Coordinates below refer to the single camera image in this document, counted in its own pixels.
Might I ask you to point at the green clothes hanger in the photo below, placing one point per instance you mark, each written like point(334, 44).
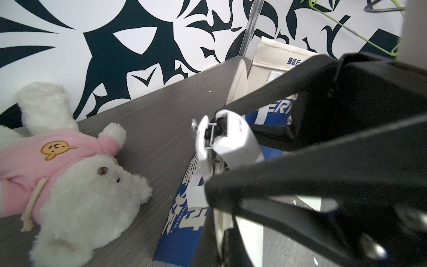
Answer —
point(354, 26)

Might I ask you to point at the blue white paper bag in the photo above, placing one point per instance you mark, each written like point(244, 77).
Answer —
point(271, 59)
point(183, 229)

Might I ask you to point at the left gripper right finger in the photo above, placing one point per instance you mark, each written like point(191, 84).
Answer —
point(359, 201)

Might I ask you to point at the white plush bunny pink shirt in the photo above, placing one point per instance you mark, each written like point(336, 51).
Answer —
point(67, 182)

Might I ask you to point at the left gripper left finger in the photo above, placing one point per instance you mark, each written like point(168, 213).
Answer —
point(360, 104)

